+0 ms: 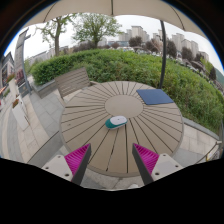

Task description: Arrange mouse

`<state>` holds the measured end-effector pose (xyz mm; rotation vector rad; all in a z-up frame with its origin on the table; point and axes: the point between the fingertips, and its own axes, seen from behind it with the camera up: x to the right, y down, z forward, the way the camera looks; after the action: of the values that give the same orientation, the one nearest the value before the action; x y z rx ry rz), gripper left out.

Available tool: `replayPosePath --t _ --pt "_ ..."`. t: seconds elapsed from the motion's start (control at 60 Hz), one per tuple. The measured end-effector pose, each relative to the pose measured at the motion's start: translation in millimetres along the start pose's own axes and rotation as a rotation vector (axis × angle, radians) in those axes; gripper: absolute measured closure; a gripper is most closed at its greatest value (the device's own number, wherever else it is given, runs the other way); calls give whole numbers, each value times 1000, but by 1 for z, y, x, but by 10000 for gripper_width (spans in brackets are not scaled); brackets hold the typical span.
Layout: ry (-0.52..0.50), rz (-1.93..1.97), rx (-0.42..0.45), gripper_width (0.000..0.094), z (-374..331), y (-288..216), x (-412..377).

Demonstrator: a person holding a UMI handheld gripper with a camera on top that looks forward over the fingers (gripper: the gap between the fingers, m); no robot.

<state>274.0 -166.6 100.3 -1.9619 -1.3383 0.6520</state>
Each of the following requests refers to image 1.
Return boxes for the green hedge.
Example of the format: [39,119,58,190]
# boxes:
[31,50,224,132]

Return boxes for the leafy green tree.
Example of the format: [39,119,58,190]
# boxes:
[72,13,122,48]

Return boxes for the beige patio umbrella canopy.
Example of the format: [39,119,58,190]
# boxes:
[23,0,206,38]

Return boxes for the dark umbrella pole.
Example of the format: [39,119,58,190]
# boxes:
[159,20,166,89]

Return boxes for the grey slatted wooden chair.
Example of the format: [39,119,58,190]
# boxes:
[55,67,90,98]

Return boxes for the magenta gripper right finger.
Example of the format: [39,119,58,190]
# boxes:
[131,142,184,186]

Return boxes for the blue mouse pad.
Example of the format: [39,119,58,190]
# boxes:
[137,89,173,105]

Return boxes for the white and teal computer mouse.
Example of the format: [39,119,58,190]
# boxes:
[105,116,127,129]

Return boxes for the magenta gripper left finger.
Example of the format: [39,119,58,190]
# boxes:
[41,143,92,186]

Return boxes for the round wooden slatted table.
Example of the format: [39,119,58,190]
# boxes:
[60,81,184,177]

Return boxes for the left bare tree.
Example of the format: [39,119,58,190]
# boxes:
[36,13,76,56]

